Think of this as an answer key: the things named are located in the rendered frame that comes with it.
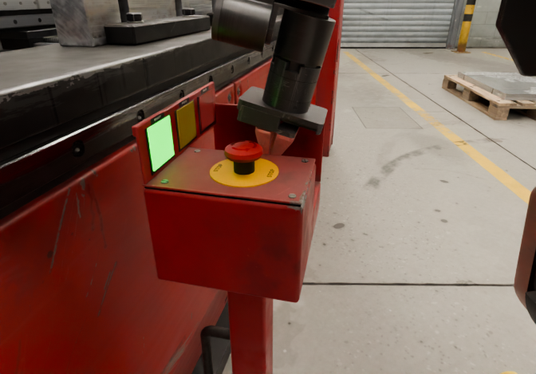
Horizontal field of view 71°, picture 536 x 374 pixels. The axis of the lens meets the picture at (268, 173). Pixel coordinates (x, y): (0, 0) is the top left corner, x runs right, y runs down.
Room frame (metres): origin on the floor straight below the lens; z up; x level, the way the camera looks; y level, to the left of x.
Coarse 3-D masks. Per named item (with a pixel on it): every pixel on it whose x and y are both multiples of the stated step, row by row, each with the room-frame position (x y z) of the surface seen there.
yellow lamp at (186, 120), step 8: (192, 104) 0.43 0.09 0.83; (176, 112) 0.40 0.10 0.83; (184, 112) 0.41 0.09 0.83; (192, 112) 0.43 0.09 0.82; (184, 120) 0.41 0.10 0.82; (192, 120) 0.43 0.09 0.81; (184, 128) 0.41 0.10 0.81; (192, 128) 0.43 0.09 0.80; (184, 136) 0.41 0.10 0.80; (192, 136) 0.43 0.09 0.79; (184, 144) 0.40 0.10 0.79
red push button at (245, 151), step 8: (232, 144) 0.35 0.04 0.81; (240, 144) 0.35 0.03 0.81; (248, 144) 0.35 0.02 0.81; (256, 144) 0.35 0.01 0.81; (224, 152) 0.35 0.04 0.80; (232, 152) 0.34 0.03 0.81; (240, 152) 0.34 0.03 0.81; (248, 152) 0.34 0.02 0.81; (256, 152) 0.34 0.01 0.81; (232, 160) 0.34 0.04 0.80; (240, 160) 0.33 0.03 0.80; (248, 160) 0.33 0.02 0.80; (240, 168) 0.34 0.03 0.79; (248, 168) 0.34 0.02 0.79
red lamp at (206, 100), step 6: (210, 90) 0.49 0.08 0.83; (204, 96) 0.47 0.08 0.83; (210, 96) 0.49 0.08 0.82; (204, 102) 0.47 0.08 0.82; (210, 102) 0.49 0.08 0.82; (204, 108) 0.47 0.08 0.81; (210, 108) 0.49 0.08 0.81; (204, 114) 0.47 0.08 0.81; (210, 114) 0.49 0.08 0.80; (204, 120) 0.47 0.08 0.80; (210, 120) 0.48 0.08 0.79; (204, 126) 0.46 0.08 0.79
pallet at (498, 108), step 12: (444, 84) 4.12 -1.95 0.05; (456, 84) 4.04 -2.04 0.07; (468, 84) 3.71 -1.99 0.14; (468, 96) 3.52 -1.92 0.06; (492, 96) 3.20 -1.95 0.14; (480, 108) 3.25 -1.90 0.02; (492, 108) 3.07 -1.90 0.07; (504, 108) 2.99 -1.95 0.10; (516, 108) 3.27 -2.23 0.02; (528, 108) 3.11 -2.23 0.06
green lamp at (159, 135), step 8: (160, 120) 0.36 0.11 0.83; (168, 120) 0.37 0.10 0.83; (152, 128) 0.34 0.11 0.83; (160, 128) 0.36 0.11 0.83; (168, 128) 0.37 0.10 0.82; (152, 136) 0.34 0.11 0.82; (160, 136) 0.36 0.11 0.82; (168, 136) 0.37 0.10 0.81; (152, 144) 0.34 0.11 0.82; (160, 144) 0.35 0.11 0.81; (168, 144) 0.37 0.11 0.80; (152, 152) 0.34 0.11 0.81; (160, 152) 0.35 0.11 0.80; (168, 152) 0.37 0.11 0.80; (152, 160) 0.34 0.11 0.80; (160, 160) 0.35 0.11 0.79
